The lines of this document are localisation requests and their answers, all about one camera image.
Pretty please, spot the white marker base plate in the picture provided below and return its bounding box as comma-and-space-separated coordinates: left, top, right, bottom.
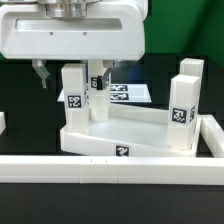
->
56, 83, 153, 104

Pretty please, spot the white L-shaped fence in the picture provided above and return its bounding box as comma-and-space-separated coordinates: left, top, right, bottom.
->
0, 114, 224, 186

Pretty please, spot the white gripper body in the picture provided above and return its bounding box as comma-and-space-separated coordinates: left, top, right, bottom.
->
0, 0, 148, 60

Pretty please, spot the white desk top tray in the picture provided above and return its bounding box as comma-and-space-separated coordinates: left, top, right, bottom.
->
60, 104, 201, 157

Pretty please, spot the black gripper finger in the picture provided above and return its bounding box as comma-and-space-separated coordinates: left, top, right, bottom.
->
97, 60, 114, 90

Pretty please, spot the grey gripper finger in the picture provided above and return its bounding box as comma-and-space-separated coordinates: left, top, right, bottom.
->
32, 59, 55, 89

